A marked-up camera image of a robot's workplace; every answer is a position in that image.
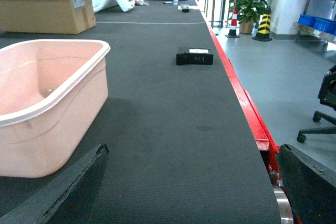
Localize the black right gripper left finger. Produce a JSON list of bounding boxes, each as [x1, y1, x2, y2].
[[1, 144, 109, 223]]

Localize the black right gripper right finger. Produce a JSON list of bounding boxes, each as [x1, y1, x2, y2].
[[276, 144, 335, 223]]

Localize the pink plastic storage box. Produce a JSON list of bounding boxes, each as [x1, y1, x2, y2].
[[1, 39, 110, 178]]

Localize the black rectangular device box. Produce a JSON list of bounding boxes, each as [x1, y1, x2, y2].
[[176, 47, 214, 66]]

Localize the brown cardboard box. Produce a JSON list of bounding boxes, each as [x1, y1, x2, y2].
[[1, 0, 96, 34]]

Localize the black office chair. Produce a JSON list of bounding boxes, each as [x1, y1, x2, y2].
[[296, 64, 336, 144]]

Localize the yellow black traffic cone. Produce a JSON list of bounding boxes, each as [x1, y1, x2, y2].
[[252, 6, 272, 42]]

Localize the far steel rack blue bins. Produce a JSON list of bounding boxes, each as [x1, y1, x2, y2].
[[293, 0, 335, 45]]

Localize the red white traffic cone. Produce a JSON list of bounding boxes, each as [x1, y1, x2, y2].
[[225, 8, 239, 38]]

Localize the black tape roll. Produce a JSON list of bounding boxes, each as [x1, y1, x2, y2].
[[180, 4, 190, 13]]

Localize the red metal frame table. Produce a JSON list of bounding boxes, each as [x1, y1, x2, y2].
[[194, 0, 299, 224]]

